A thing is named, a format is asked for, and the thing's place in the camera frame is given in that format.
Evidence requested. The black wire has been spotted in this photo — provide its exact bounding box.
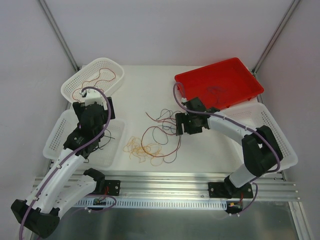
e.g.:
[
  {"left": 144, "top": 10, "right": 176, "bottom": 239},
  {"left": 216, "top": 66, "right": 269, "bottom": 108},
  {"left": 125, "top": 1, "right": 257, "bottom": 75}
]
[{"left": 84, "top": 128, "right": 116, "bottom": 163}]

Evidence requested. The purple wire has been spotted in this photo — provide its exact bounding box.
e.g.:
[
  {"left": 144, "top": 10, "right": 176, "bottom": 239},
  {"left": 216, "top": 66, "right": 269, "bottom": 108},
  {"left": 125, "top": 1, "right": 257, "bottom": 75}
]
[{"left": 202, "top": 84, "right": 230, "bottom": 106}]

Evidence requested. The red wire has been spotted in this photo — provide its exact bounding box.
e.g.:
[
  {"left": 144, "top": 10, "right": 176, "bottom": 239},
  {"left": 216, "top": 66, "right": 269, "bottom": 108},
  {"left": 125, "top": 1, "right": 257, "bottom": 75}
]
[{"left": 72, "top": 67, "right": 117, "bottom": 103}]

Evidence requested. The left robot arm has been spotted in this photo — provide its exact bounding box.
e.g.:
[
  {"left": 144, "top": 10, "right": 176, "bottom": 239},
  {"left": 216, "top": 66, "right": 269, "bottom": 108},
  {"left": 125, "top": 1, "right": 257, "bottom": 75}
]
[{"left": 11, "top": 97, "right": 115, "bottom": 240}]

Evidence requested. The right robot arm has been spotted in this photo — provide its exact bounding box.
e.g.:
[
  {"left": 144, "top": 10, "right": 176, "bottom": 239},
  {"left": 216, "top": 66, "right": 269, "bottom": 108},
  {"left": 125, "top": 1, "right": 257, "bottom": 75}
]
[{"left": 175, "top": 97, "right": 283, "bottom": 199}]

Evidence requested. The white perforated basket near left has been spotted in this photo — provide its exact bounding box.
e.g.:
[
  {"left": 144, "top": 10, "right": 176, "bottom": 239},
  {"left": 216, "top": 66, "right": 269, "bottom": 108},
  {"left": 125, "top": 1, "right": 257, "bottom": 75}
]
[{"left": 42, "top": 109, "right": 127, "bottom": 171}]

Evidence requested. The white perforated basket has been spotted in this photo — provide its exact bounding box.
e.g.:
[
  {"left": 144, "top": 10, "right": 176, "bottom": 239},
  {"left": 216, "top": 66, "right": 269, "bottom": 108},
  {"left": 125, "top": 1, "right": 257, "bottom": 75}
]
[
  {"left": 222, "top": 102, "right": 298, "bottom": 171},
  {"left": 42, "top": 109, "right": 127, "bottom": 171},
  {"left": 60, "top": 57, "right": 125, "bottom": 103}
]

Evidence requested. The white perforated basket far left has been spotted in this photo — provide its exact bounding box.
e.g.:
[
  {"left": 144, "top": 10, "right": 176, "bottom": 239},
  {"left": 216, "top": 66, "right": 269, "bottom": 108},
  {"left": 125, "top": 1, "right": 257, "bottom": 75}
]
[{"left": 60, "top": 57, "right": 125, "bottom": 103}]

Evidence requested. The red plastic tray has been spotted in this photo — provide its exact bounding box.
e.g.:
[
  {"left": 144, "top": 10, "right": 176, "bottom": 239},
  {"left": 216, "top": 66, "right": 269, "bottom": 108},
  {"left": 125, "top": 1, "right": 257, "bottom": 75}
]
[{"left": 174, "top": 57, "right": 264, "bottom": 110}]

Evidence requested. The white perforated basket right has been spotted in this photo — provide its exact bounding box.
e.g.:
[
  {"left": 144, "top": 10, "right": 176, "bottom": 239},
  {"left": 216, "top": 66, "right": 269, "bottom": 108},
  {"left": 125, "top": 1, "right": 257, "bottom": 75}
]
[{"left": 222, "top": 102, "right": 298, "bottom": 171}]

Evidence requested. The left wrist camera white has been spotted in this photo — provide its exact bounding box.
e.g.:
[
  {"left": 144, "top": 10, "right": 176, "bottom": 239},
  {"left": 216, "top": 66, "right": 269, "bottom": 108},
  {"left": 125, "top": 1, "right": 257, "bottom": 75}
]
[{"left": 80, "top": 89, "right": 103, "bottom": 106}]

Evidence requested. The white slotted cable duct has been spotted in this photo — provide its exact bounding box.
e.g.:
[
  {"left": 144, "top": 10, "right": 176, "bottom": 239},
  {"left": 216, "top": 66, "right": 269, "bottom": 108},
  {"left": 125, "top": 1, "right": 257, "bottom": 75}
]
[{"left": 74, "top": 197, "right": 227, "bottom": 211}]

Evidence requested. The aluminium mounting rail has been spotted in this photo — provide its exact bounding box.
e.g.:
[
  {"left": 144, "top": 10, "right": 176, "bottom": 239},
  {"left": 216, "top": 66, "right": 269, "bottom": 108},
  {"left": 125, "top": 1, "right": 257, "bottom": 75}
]
[{"left": 104, "top": 170, "right": 302, "bottom": 202}]

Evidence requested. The left frame post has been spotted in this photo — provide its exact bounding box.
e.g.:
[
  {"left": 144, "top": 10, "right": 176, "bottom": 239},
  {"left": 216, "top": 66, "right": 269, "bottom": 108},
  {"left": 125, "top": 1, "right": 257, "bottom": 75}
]
[{"left": 37, "top": 0, "right": 80, "bottom": 72}]

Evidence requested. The frame post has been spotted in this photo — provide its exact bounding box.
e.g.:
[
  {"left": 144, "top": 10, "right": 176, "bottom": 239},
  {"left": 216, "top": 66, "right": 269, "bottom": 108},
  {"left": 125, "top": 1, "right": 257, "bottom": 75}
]
[
  {"left": 251, "top": 0, "right": 302, "bottom": 77},
  {"left": 37, "top": 0, "right": 80, "bottom": 72}
]

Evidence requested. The right frame post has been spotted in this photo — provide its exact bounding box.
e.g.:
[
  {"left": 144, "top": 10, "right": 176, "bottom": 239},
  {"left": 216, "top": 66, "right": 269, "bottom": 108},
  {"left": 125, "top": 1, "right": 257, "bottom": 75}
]
[{"left": 251, "top": 0, "right": 302, "bottom": 77}]

